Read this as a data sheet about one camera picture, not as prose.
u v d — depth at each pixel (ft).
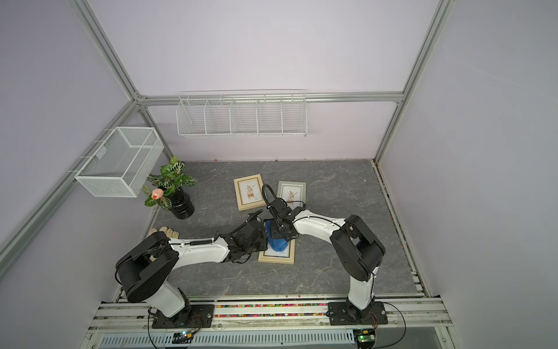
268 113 3.26
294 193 3.52
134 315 2.48
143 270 1.47
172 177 2.68
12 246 1.66
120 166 2.69
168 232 3.07
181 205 3.06
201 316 2.42
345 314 2.41
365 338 2.37
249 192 3.54
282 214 2.36
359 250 1.52
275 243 2.74
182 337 2.35
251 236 2.28
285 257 2.82
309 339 5.16
